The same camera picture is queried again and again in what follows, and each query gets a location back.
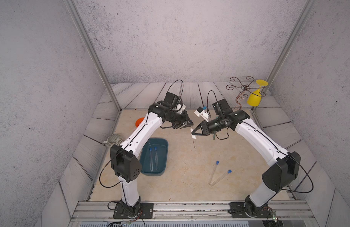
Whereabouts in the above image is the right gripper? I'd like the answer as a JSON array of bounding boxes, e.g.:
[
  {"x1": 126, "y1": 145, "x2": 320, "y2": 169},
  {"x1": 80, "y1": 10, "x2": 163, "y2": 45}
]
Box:
[{"x1": 191, "y1": 117, "x2": 225, "y2": 136}]

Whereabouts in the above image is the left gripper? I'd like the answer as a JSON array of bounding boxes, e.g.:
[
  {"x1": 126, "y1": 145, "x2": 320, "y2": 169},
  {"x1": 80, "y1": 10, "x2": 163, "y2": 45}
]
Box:
[{"x1": 168, "y1": 110, "x2": 194, "y2": 129}]

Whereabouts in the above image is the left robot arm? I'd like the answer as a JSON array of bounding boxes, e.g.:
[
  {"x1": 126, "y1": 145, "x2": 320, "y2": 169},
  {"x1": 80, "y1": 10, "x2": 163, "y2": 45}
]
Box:
[{"x1": 110, "y1": 102, "x2": 193, "y2": 216}]

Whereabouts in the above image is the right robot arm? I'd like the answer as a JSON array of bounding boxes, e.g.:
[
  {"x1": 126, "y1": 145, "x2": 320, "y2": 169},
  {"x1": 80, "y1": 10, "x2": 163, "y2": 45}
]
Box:
[{"x1": 192, "y1": 110, "x2": 301, "y2": 218}]

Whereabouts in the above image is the teal plastic tray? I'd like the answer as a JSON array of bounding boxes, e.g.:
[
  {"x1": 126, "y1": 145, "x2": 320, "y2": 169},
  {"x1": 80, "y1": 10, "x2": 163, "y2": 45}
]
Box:
[{"x1": 140, "y1": 138, "x2": 168, "y2": 176}]

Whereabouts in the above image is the orange bowl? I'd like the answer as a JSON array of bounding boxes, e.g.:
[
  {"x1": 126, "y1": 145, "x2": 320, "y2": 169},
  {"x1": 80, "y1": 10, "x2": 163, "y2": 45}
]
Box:
[{"x1": 135, "y1": 117, "x2": 144, "y2": 128}]

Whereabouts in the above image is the black metal cup stand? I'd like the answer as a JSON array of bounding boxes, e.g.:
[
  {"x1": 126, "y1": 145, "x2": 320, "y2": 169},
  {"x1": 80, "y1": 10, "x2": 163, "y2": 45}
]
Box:
[{"x1": 226, "y1": 76, "x2": 257, "y2": 110}]

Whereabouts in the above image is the yellow plastic goblet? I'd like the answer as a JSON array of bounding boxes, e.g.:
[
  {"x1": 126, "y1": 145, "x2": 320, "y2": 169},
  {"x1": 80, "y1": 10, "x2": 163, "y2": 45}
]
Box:
[{"x1": 247, "y1": 79, "x2": 269, "y2": 107}]

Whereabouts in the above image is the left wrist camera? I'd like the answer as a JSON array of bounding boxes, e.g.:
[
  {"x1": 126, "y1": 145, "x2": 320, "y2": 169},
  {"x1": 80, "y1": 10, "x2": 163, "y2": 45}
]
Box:
[{"x1": 162, "y1": 92, "x2": 186, "y2": 114}]

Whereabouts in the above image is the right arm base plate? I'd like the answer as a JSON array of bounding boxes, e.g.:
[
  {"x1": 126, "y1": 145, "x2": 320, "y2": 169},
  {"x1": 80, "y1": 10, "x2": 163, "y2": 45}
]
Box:
[{"x1": 227, "y1": 202, "x2": 272, "y2": 218}]

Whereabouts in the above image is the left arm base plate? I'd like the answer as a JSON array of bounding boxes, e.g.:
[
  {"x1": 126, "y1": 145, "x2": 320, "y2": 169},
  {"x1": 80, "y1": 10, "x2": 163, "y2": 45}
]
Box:
[{"x1": 113, "y1": 201, "x2": 154, "y2": 219}]

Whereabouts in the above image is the aluminium front rail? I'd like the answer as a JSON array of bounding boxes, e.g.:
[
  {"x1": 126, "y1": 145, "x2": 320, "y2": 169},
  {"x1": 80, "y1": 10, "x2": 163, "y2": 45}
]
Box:
[{"x1": 69, "y1": 201, "x2": 319, "y2": 227}]

